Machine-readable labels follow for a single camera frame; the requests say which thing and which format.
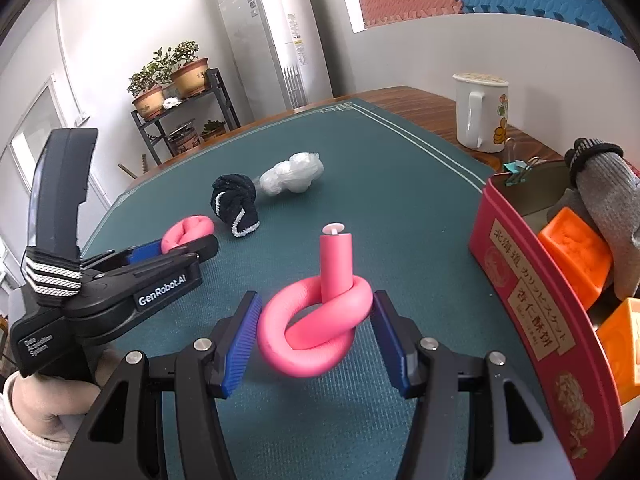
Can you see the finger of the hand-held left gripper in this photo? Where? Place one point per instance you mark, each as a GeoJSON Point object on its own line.
{"type": "Point", "coordinates": [145, 252]}
{"type": "Point", "coordinates": [202, 247]}

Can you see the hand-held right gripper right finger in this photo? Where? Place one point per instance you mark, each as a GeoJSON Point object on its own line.
{"type": "Point", "coordinates": [392, 350]}

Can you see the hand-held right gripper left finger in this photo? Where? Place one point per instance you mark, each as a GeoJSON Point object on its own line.
{"type": "Point", "coordinates": [240, 350]}

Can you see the small pink knotted foam tube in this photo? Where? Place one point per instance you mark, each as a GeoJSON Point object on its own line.
{"type": "Point", "coordinates": [187, 227]}

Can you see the large pink knotted foam tube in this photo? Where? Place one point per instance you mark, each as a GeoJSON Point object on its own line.
{"type": "Point", "coordinates": [280, 340]}

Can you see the red tin container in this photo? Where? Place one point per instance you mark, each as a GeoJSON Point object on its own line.
{"type": "Point", "coordinates": [525, 300]}

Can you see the red-orange toy block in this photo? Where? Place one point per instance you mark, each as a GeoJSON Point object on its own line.
{"type": "Point", "coordinates": [575, 245]}

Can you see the yellow-orange toy block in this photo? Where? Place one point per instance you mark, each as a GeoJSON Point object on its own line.
{"type": "Point", "coordinates": [622, 350]}

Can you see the person's left forearm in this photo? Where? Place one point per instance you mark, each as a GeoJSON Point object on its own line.
{"type": "Point", "coordinates": [25, 457]}

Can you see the person's left hand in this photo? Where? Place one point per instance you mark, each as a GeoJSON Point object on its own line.
{"type": "Point", "coordinates": [45, 405]}

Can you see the black rolled sock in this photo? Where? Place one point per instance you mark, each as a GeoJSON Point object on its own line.
{"type": "Point", "coordinates": [232, 200]}

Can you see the wooden stick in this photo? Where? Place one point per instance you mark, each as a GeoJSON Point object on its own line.
{"type": "Point", "coordinates": [127, 171]}

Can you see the dark decorated pot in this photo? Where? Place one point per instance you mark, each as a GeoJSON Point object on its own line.
{"type": "Point", "coordinates": [182, 140]}

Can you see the white crumpled plastic bag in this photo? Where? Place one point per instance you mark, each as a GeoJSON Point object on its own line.
{"type": "Point", "coordinates": [290, 175]}

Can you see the small succulent pot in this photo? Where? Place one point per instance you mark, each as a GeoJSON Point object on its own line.
{"type": "Point", "coordinates": [213, 132]}

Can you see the white flower ornament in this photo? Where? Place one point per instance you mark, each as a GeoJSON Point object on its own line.
{"type": "Point", "coordinates": [172, 103]}

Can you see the potted plant tan pot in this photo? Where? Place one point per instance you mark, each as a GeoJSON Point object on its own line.
{"type": "Point", "coordinates": [190, 77]}
{"type": "Point", "coordinates": [149, 102]}

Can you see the black metal plant rack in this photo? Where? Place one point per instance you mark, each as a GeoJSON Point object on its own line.
{"type": "Point", "coordinates": [222, 95]}

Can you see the green felt table mat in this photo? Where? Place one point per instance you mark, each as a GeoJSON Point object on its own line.
{"type": "Point", "coordinates": [375, 185]}

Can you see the white framed glass door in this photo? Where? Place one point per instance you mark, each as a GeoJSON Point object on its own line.
{"type": "Point", "coordinates": [35, 125]}

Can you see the small leafy potted plant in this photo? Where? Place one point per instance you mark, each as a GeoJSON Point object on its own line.
{"type": "Point", "coordinates": [162, 67]}

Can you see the teal binder clip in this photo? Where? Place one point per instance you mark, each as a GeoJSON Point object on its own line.
{"type": "Point", "coordinates": [515, 172]}

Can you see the white standing air conditioner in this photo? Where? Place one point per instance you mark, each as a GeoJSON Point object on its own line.
{"type": "Point", "coordinates": [260, 35]}

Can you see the white mug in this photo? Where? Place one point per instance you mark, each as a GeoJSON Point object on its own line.
{"type": "Point", "coordinates": [472, 120]}

